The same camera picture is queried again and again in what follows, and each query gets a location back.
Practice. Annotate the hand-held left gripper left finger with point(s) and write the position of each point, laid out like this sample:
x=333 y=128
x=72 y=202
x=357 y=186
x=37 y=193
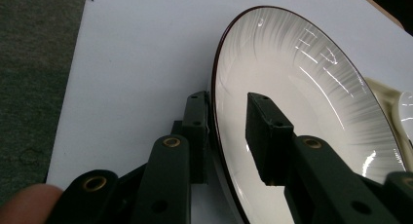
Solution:
x=168 y=178

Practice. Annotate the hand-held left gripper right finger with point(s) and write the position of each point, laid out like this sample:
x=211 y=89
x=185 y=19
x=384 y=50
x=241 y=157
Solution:
x=269 y=142

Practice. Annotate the white plate with dark rim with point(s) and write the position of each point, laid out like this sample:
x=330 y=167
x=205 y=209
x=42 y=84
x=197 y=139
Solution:
x=292 y=71

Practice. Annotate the beige plastic tray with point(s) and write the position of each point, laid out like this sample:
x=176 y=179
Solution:
x=384 y=94

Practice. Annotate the white bowl with dark rim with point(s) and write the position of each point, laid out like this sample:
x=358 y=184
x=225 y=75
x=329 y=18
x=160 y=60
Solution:
x=405 y=110

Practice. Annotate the pale blue table sheet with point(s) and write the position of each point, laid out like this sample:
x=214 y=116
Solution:
x=139 y=55

